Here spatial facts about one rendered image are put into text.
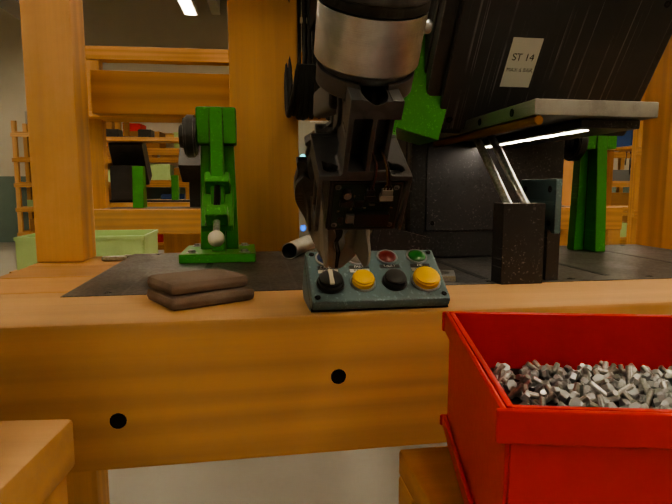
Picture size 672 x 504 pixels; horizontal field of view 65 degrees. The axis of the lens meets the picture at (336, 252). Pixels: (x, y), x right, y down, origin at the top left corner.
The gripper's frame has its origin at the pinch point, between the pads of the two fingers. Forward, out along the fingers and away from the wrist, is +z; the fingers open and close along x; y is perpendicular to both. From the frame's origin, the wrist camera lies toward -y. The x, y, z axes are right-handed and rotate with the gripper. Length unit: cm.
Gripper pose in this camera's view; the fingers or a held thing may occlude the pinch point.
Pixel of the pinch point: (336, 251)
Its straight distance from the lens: 53.0
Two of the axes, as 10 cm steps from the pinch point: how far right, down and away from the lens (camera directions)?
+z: -0.9, 7.5, 6.6
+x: 9.9, -0.2, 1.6
